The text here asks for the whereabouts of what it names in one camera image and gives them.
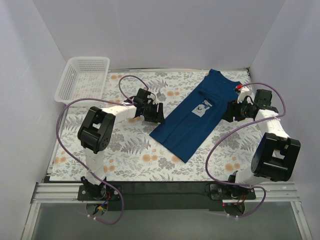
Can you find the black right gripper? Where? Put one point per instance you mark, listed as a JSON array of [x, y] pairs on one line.
[[232, 111]]

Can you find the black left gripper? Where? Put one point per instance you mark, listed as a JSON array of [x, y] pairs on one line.
[[155, 113]]

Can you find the blue printed t-shirt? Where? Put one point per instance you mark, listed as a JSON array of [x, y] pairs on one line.
[[192, 121]]

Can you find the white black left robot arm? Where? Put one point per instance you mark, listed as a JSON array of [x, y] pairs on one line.
[[96, 131]]

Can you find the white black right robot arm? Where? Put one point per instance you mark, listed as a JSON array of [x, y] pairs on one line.
[[276, 154]]

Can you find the floral table cloth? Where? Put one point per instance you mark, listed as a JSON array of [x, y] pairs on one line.
[[132, 155]]

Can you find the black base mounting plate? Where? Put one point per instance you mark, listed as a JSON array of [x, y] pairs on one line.
[[179, 195]]

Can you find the white plastic basket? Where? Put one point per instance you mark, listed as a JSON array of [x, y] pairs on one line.
[[83, 77]]

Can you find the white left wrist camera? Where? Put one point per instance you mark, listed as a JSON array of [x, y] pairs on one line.
[[153, 98]]

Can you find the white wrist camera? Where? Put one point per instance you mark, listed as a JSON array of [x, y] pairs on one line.
[[153, 98], [242, 92]]

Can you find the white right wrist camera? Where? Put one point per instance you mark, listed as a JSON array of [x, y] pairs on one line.
[[242, 92]]

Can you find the aluminium frame rail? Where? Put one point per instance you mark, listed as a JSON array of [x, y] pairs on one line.
[[68, 192]]

